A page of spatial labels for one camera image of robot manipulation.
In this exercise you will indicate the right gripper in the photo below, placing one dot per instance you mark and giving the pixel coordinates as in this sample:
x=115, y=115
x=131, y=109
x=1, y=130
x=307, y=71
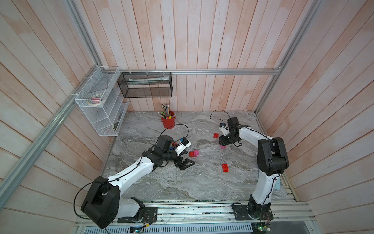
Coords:
x=222, y=141

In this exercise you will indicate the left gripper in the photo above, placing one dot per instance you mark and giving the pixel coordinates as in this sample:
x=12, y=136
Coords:
x=182, y=166

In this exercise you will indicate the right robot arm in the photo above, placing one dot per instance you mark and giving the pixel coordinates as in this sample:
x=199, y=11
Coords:
x=272, y=160

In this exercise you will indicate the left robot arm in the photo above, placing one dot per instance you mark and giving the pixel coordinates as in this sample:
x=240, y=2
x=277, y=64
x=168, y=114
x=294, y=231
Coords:
x=103, y=203

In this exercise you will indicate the red pen cup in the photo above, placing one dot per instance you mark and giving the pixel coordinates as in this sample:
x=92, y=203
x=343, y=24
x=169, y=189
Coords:
x=169, y=123

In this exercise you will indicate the pens in cup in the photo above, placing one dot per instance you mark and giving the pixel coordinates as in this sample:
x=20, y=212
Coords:
x=166, y=112

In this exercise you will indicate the calculator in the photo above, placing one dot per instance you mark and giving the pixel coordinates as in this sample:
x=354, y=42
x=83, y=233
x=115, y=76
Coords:
x=277, y=183

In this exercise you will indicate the black mesh basket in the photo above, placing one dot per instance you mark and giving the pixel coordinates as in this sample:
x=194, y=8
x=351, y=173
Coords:
x=146, y=84

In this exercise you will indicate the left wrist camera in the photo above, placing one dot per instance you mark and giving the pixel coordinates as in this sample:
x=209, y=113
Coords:
x=183, y=144

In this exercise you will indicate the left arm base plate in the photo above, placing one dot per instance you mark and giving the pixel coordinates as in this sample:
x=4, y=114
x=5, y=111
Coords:
x=145, y=215

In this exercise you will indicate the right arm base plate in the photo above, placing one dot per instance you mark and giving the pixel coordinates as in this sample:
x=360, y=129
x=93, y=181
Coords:
x=252, y=212

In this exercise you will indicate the aluminium rail front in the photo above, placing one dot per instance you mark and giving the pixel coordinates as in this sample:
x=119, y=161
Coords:
x=195, y=212

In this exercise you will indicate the white wire shelf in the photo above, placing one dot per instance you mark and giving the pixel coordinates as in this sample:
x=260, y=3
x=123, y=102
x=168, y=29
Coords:
x=106, y=119

